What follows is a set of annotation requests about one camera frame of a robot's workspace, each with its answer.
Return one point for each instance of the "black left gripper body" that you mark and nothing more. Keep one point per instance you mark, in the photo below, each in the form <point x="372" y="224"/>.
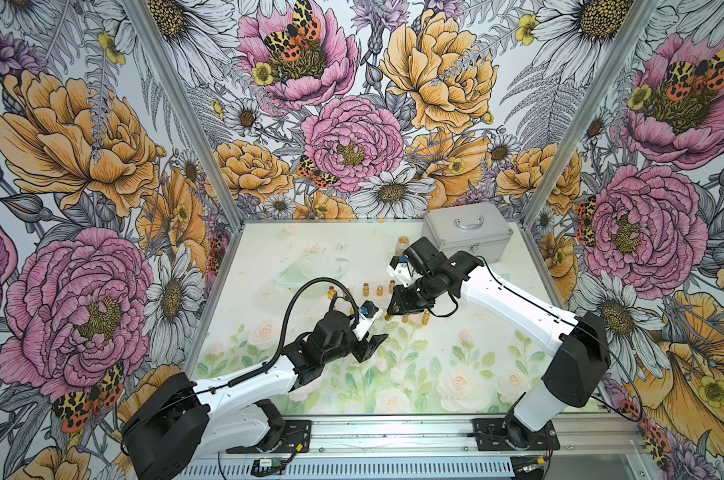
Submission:
<point x="360" y="350"/>

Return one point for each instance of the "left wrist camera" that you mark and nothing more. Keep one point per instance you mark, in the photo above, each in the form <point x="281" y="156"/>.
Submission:
<point x="369" y="312"/>

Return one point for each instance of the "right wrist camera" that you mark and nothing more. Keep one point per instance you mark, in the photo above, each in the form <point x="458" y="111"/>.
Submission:
<point x="420" y="259"/>

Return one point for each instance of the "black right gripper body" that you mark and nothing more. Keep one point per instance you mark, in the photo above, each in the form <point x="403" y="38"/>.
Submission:
<point x="419" y="296"/>

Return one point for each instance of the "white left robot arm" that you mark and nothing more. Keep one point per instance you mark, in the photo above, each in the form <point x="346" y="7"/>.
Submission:
<point x="184" y="419"/>

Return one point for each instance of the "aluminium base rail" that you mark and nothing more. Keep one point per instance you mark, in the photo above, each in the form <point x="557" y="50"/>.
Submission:
<point x="580" y="446"/>

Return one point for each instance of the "aluminium corner post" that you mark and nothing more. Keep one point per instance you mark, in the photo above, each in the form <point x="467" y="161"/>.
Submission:
<point x="147" y="31"/>
<point x="627" y="37"/>

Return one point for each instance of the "aluminium corner post left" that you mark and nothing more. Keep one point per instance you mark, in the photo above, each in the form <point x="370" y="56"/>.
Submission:
<point x="147" y="31"/>

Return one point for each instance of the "amber glass jar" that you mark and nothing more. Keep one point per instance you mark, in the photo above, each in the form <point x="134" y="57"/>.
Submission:
<point x="402" y="245"/>

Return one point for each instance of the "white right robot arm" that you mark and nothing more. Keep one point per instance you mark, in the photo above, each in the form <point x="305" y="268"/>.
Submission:
<point x="577" y="345"/>

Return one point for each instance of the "aluminium corner post right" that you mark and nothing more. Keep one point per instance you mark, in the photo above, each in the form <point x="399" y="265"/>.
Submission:
<point x="627" y="37"/>

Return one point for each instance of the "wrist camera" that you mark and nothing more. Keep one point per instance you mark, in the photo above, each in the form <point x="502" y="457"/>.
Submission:
<point x="420" y="259"/>
<point x="369" y="312"/>

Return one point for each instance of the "silver metal case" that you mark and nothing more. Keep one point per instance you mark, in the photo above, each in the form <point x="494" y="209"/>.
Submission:
<point x="479" y="229"/>

